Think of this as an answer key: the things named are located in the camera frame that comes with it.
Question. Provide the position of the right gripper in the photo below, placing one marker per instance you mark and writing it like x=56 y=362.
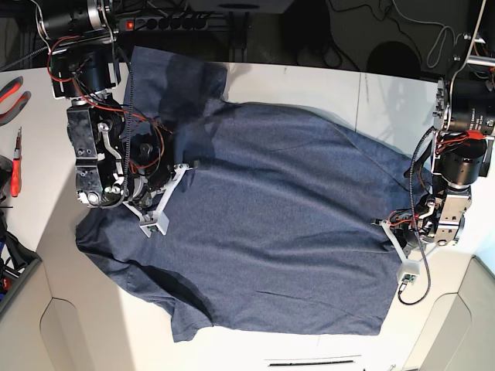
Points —
x=150 y=194

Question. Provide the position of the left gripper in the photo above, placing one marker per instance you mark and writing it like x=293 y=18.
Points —
x=414 y=229

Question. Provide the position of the blue grey t-shirt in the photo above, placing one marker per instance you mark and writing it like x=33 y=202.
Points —
x=273 y=231

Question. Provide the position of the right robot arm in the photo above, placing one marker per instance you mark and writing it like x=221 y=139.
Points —
x=123 y=156

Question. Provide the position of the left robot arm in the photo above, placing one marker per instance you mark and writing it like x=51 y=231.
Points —
x=459 y=144

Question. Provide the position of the orange grey pliers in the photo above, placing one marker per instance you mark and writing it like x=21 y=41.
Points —
x=10 y=94

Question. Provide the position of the black power strip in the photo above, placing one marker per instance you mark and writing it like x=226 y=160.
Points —
x=163 y=23

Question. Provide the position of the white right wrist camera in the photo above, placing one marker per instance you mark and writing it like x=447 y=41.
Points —
x=159 y=225

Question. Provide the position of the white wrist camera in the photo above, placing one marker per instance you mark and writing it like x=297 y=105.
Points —
x=408 y=270
x=159 y=225

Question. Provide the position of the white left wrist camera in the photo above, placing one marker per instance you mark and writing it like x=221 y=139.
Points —
x=408 y=270

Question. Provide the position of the orange handled screwdriver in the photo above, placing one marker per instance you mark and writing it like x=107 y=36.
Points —
x=16 y=180

